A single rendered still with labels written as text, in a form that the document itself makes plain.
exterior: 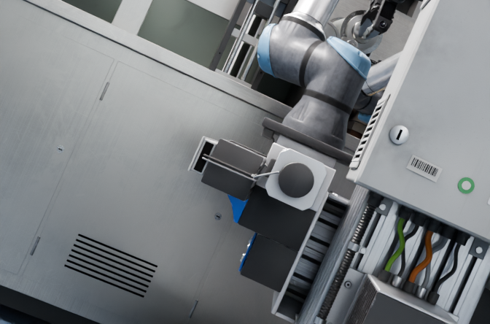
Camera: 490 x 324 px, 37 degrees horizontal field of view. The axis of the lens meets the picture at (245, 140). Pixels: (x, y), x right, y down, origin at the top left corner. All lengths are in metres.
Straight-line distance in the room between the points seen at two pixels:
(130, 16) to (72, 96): 0.45
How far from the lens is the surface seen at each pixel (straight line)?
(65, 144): 2.12
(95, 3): 2.73
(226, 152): 1.34
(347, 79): 1.63
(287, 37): 1.70
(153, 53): 2.09
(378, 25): 2.33
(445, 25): 1.13
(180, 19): 2.73
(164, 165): 2.13
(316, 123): 1.60
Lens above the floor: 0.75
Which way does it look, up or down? level
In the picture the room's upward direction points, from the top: 24 degrees clockwise
